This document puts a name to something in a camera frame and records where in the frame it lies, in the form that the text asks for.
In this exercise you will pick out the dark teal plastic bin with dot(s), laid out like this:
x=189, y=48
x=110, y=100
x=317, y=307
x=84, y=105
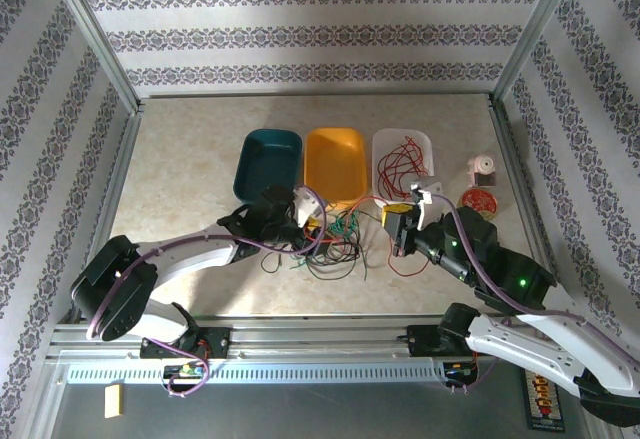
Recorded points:
x=265, y=164

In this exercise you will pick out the aluminium front rail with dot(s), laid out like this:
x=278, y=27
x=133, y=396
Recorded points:
x=320, y=334

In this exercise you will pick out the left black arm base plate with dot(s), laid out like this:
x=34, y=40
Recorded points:
x=217, y=341

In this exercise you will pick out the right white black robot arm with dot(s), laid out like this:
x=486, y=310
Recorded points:
x=550, y=354

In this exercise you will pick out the black board with orange buttons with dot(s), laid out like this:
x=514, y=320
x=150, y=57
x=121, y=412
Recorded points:
x=542, y=409

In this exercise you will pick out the orange plastic bin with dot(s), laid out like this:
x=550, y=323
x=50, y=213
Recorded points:
x=335, y=169

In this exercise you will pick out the black connector with green light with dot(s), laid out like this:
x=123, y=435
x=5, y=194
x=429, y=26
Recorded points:
x=457, y=371

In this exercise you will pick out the white plastic bin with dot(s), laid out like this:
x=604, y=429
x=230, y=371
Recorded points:
x=427, y=149

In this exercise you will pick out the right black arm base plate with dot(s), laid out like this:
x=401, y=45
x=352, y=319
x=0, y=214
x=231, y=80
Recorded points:
x=422, y=341

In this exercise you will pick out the aluminium back rail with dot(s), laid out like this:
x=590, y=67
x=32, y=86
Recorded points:
x=320, y=95

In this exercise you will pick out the pink tape dispenser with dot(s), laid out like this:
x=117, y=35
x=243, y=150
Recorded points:
x=482, y=169

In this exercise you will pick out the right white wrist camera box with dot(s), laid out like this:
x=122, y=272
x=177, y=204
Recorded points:
x=425, y=194

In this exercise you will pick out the yellow green terminal connector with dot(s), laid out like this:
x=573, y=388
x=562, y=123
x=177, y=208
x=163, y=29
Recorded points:
x=187, y=370

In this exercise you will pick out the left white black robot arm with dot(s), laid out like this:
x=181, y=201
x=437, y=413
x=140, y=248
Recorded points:
x=115, y=289

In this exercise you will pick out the aluminium side rail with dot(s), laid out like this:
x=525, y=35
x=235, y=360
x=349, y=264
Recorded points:
x=512, y=159
x=117, y=184

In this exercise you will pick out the cream wooden block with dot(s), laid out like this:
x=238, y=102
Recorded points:
x=114, y=401

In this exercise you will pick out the grey metal sheet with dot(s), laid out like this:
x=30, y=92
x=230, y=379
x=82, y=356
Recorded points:
x=320, y=414

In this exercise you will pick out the aluminium frame post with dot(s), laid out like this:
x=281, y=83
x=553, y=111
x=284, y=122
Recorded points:
x=95, y=39
x=537, y=34

